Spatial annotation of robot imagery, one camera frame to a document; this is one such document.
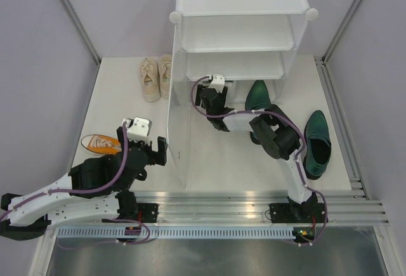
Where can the green pointed shoe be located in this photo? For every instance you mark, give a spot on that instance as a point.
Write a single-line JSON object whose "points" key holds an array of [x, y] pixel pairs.
{"points": [[319, 147], [258, 97]]}

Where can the beige sneaker right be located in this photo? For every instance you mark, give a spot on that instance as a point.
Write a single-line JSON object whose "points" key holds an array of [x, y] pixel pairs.
{"points": [[165, 70]]}

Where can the aluminium mounting rail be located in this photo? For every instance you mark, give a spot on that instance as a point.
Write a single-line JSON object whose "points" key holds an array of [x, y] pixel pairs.
{"points": [[248, 208]]}

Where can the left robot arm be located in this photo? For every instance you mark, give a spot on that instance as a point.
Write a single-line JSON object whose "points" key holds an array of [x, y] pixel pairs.
{"points": [[97, 189]]}

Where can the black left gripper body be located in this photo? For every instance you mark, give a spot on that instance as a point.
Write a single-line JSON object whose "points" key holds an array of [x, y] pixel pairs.
{"points": [[149, 147]]}

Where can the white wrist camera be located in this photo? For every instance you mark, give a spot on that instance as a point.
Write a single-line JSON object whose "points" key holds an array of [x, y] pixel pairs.
{"points": [[138, 129], [217, 81]]}

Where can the right aluminium frame post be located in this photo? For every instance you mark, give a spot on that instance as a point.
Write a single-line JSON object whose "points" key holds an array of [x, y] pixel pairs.
{"points": [[352, 10]]}

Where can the white slotted cable duct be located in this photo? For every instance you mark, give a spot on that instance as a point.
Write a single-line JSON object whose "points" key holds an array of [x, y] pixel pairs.
{"points": [[177, 232]]}

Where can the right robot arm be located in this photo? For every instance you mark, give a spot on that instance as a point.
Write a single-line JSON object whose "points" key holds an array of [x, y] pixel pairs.
{"points": [[282, 140]]}

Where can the clear cabinet door panel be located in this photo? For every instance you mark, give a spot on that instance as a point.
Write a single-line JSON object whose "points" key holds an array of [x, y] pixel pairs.
{"points": [[178, 118]]}

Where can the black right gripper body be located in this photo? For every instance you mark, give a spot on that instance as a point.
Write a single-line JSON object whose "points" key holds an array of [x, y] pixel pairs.
{"points": [[222, 96]]}

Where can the beige sneaker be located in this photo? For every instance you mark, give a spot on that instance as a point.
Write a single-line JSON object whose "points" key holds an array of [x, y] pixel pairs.
{"points": [[165, 70], [149, 80]]}

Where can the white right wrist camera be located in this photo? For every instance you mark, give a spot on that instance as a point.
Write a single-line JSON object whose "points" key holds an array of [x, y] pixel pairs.
{"points": [[217, 81]]}

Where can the orange sneaker upper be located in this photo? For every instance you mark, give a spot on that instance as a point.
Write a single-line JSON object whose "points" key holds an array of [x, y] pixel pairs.
{"points": [[101, 144]]}

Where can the beige sneaker left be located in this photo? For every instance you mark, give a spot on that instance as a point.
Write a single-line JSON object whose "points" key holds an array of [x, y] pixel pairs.
{"points": [[149, 80]]}

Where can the aluminium frame post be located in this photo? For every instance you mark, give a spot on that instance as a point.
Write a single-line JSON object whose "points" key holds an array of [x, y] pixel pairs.
{"points": [[81, 31], [352, 10]]}

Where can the white plastic shoe cabinet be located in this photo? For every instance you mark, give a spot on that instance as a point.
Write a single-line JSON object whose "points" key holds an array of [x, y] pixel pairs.
{"points": [[243, 40]]}

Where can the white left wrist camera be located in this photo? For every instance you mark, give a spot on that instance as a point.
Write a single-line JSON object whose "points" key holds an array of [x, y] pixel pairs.
{"points": [[138, 129]]}

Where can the left aluminium frame post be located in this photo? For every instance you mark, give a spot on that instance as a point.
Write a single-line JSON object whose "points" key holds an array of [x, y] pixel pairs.
{"points": [[81, 31]]}

